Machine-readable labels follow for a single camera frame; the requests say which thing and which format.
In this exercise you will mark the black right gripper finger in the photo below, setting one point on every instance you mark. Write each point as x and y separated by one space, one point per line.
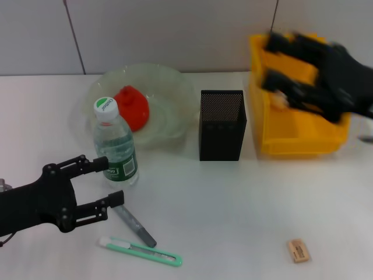
291 45
288 87

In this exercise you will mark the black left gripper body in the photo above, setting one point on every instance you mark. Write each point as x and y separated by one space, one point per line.
35 204

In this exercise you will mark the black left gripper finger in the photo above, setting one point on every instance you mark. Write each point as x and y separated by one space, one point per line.
100 164
116 199

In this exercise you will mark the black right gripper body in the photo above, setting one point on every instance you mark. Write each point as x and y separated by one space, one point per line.
346 84

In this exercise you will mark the white paper ball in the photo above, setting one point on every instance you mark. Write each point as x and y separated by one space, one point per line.
279 100

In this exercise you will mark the clear green-label water bottle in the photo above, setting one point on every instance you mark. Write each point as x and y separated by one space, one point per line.
115 146

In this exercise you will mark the red-orange toy orange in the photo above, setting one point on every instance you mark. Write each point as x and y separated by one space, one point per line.
135 111

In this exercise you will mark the grey marker pen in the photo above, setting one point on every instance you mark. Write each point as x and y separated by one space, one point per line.
137 226

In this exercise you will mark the green utility knife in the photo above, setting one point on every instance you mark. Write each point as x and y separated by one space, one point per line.
151 254

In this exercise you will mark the black mesh pen holder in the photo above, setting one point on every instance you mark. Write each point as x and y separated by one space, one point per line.
221 137

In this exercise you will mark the pale green glass fruit plate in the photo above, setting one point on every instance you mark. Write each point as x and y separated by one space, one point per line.
169 116

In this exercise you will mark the tan rectangular eraser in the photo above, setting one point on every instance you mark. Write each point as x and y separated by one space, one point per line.
298 251

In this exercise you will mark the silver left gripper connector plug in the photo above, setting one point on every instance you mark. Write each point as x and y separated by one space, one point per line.
4 185

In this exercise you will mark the yellow plastic bin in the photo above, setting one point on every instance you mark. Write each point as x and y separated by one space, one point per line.
297 131

